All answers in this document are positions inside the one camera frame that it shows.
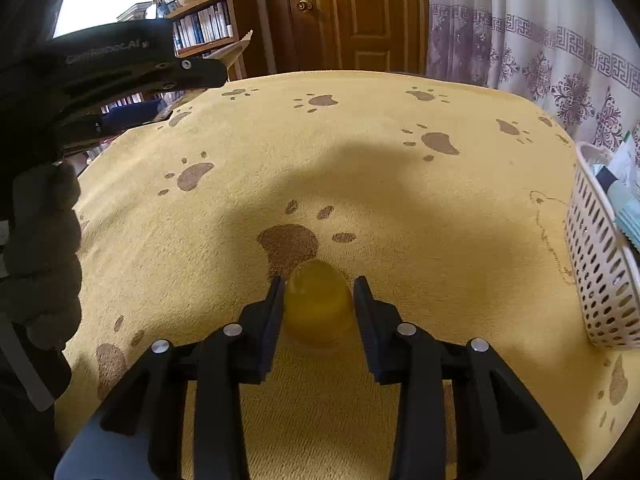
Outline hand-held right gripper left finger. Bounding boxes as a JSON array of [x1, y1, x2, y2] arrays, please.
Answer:
[[100, 275, 287, 480]]

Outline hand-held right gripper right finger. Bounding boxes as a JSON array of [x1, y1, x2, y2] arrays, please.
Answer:
[[352, 275, 583, 480]]

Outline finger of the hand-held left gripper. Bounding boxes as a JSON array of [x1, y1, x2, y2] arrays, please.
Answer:
[[60, 99, 173, 153], [62, 56, 229, 122]]

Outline brown snack wrapper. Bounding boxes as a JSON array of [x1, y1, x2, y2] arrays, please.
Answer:
[[200, 30, 253, 83]]

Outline orange jelly cup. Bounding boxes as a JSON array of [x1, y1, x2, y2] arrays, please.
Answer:
[[282, 259, 355, 356]]

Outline white plastic basket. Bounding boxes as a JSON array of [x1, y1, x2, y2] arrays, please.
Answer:
[[565, 141, 640, 350]]

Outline teal snack bag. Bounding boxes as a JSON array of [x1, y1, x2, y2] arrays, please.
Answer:
[[607, 180, 640, 253]]

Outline person's left hand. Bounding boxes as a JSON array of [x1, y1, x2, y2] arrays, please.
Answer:
[[10, 160, 85, 352]]

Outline pile of stacked books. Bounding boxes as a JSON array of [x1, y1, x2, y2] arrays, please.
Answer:
[[117, 2, 161, 23]]

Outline wooden bookshelf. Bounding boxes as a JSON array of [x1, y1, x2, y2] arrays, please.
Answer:
[[100, 0, 268, 111]]

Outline yellow paw print blanket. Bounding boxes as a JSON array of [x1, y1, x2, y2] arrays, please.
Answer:
[[52, 70, 640, 480]]

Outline wooden door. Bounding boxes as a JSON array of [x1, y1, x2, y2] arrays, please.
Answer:
[[260, 0, 431, 77]]

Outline purple patterned curtain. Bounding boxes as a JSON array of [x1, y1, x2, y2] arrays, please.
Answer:
[[425, 0, 640, 171]]

